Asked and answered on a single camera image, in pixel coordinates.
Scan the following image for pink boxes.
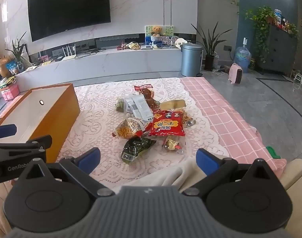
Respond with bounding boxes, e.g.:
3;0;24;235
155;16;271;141
0;82;20;102

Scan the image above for blue-grey trash bin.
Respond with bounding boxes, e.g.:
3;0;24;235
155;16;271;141
181;43;204;77

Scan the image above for clear orange snack packet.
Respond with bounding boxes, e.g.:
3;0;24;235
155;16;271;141
112;118;151;139

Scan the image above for thin-leaf potted plant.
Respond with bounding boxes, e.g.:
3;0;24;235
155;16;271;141
5;31;31;73

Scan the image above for clear candy packet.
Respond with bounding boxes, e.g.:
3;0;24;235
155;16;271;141
162;136;186;155

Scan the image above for brown teddy bear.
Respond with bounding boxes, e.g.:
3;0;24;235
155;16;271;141
150;25;163;37

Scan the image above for white lace cloth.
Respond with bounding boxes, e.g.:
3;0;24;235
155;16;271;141
55;77;231;189

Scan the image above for golden brown vase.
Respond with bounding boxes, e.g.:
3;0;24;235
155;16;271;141
0;56;14;79

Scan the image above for dark grey cabinet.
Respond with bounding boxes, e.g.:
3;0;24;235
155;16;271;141
255;24;300;76

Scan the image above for small green snack packet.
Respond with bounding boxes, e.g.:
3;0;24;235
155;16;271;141
115;99;126;114

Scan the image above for blue water jug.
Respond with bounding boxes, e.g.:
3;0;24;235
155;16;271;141
234;37;252;74

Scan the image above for beige cloth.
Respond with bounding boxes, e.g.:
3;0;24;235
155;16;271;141
121;154;216;194

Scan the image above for pink checked blanket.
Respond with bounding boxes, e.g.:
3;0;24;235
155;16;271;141
179;76;288;179

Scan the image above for stack of colourful papers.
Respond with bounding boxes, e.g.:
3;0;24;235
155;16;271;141
0;76;18;89

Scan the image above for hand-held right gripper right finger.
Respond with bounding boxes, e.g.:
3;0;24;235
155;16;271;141
182;148;281;196

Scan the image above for gold label yellow snack packet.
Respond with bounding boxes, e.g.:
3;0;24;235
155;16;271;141
161;99;196;129

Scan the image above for trailing pothos plant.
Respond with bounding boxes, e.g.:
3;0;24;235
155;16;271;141
244;6;299;63

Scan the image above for white router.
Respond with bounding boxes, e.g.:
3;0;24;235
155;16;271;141
59;44;77;61

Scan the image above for braised meat packet red label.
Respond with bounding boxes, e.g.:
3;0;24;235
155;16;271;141
134;85;162;110

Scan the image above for dark green snack packet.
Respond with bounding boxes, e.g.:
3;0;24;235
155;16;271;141
120;137;157;164

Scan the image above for white wire rack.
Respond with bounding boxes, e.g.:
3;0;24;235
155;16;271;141
292;71;302;91

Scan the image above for pile of snack bags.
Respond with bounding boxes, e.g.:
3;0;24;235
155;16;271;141
118;41;141;51

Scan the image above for white and blue pot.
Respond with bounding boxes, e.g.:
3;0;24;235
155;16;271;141
151;36;164;49

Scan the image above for grey barcode snack packet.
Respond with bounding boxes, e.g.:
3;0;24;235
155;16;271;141
124;95;154;122

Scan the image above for black flat television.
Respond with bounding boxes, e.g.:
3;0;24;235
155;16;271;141
27;0;111;42

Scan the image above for white marble television console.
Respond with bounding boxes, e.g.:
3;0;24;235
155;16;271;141
13;46;184;86

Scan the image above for green plastic object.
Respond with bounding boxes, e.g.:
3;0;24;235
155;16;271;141
265;146;282;159

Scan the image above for beige cushion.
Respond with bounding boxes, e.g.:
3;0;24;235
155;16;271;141
280;159;302;228

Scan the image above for large red snack packet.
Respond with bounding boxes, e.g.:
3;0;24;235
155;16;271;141
148;110;186;137

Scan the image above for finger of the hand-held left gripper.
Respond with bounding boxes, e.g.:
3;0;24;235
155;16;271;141
0;124;17;140
0;135;53;157

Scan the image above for black cables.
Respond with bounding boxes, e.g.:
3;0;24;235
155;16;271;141
77;48;107;55

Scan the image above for pink space heater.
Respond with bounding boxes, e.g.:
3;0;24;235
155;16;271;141
228;63;244;84

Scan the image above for tall leafy potted plant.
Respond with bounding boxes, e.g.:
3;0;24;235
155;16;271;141
191;21;233;71

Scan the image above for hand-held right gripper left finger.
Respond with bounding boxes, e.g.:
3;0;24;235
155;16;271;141
16;147;115;197

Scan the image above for orange storage box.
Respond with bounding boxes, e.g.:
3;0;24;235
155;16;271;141
0;83;81;164

